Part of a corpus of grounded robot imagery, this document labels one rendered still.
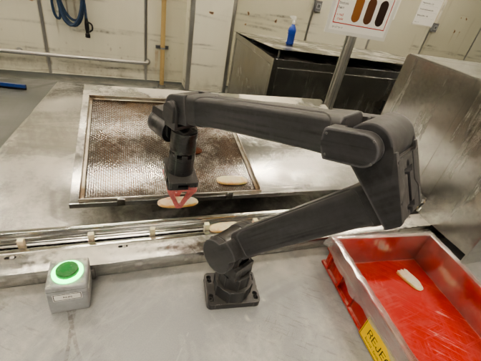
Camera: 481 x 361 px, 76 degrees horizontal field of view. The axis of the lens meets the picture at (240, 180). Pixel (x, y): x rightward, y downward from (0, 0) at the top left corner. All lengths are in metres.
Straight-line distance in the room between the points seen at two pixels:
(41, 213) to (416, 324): 0.98
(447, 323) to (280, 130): 0.67
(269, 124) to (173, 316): 0.45
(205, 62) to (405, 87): 3.25
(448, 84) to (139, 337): 1.07
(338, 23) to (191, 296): 1.34
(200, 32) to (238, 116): 3.65
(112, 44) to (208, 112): 3.87
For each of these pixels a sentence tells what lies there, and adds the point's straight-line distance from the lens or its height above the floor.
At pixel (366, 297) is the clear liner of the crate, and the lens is 0.74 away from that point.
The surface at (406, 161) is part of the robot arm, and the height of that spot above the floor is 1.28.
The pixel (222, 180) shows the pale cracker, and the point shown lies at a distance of 0.94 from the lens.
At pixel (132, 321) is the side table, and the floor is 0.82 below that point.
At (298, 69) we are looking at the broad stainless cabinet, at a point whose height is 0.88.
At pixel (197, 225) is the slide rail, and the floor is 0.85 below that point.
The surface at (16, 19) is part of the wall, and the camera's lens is 4.49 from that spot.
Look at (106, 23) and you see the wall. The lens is 4.36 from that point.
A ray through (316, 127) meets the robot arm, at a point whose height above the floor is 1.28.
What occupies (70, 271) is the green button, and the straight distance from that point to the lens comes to 0.70.
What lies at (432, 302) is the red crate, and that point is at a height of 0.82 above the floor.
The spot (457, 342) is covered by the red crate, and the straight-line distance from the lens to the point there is 0.93.
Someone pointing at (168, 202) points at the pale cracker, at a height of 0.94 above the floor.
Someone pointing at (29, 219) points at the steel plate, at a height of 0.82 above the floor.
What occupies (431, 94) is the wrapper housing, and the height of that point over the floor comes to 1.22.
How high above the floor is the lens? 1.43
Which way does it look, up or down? 33 degrees down
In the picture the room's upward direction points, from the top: 12 degrees clockwise
